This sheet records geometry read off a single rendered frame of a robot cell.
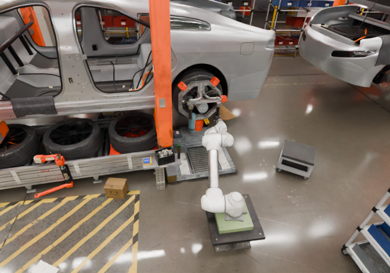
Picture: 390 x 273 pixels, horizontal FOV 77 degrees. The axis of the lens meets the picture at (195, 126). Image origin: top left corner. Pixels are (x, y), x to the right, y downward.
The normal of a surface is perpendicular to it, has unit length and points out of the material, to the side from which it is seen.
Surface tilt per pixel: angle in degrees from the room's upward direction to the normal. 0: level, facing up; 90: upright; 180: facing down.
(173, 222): 0
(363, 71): 91
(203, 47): 90
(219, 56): 90
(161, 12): 90
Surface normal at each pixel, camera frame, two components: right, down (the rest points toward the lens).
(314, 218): 0.04, -0.80
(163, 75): 0.23, 0.59
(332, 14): 0.18, 0.19
